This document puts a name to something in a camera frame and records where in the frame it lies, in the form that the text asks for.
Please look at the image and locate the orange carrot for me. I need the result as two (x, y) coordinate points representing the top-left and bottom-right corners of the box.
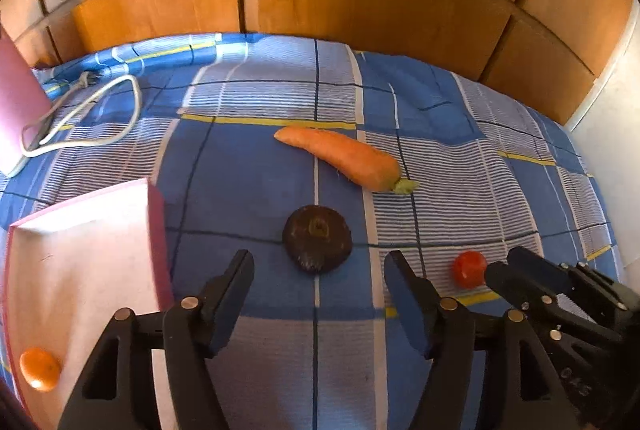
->
(274, 126), (420, 195)

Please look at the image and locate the blue plaid blanket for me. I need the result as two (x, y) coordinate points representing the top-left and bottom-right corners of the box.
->
(0, 32), (626, 430)

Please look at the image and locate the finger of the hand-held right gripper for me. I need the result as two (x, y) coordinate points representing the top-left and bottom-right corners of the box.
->
(485, 261), (626, 352)
(507, 246), (640, 331)

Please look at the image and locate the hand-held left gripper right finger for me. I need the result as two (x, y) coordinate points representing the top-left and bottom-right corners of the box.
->
(384, 251), (566, 430)

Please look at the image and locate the orange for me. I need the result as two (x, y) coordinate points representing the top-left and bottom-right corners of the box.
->
(19, 347), (62, 392)

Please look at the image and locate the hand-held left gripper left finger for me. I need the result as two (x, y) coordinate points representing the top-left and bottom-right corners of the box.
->
(57, 250), (256, 430)

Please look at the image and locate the dark brown round mushroom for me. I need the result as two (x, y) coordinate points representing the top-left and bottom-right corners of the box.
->
(282, 206), (353, 274)

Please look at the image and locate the pink tray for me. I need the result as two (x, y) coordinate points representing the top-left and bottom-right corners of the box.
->
(5, 178), (176, 430)

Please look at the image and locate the red tomato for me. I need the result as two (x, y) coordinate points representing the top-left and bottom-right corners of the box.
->
(453, 251), (488, 288)

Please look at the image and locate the white power cord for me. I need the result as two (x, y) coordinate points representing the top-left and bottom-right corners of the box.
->
(20, 70), (142, 158)

